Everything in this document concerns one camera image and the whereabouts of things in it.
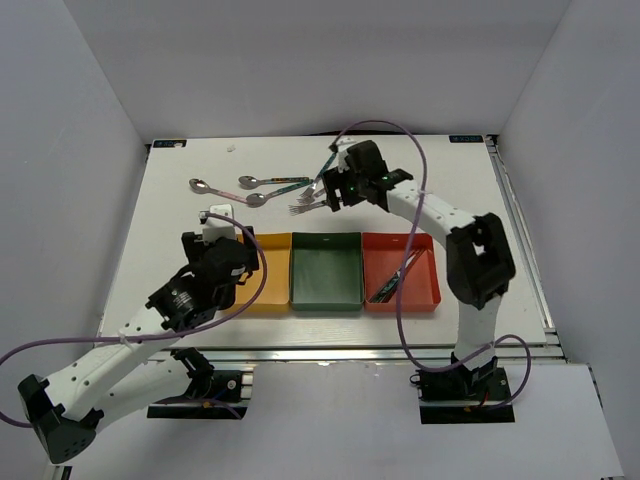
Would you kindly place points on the teal handled knife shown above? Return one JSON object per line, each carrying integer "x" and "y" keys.
{"x": 387, "y": 290}

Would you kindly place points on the yellow plastic bin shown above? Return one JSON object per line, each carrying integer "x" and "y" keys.
{"x": 274, "y": 298}

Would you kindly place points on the teal handled spoon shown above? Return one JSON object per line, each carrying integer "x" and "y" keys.
{"x": 256, "y": 200}

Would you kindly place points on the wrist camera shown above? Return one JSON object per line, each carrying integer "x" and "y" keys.
{"x": 339, "y": 152}
{"x": 216, "y": 223}

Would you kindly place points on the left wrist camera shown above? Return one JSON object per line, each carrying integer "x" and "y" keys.
{"x": 216, "y": 223}

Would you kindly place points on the teal handled fork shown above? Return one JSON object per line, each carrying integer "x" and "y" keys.
{"x": 323, "y": 169}

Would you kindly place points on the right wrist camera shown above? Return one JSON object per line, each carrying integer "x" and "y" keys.
{"x": 339, "y": 152}

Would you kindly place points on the red plastic bin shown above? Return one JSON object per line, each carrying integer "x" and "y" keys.
{"x": 382, "y": 255}

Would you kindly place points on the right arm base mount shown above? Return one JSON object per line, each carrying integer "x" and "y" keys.
{"x": 463, "y": 396}

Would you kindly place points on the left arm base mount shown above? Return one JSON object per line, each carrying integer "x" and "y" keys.
{"x": 212, "y": 393}

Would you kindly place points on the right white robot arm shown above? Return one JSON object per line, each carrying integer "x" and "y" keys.
{"x": 479, "y": 262}

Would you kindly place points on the pink handled fork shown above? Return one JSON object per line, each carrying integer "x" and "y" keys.
{"x": 310, "y": 194}

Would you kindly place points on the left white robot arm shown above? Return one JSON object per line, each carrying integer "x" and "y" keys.
{"x": 68, "y": 408}

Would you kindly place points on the pink handled spoon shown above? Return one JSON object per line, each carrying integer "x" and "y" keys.
{"x": 199, "y": 186}

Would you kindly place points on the green plastic bin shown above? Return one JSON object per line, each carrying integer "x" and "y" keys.
{"x": 326, "y": 272}

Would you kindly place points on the dark handled fork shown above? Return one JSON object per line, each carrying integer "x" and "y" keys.
{"x": 304, "y": 208}

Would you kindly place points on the dark handled spoon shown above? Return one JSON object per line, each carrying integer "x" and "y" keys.
{"x": 249, "y": 182}

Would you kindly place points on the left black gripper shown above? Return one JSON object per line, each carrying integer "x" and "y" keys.
{"x": 196, "y": 250}

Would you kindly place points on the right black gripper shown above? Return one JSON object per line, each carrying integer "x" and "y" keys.
{"x": 333, "y": 181}

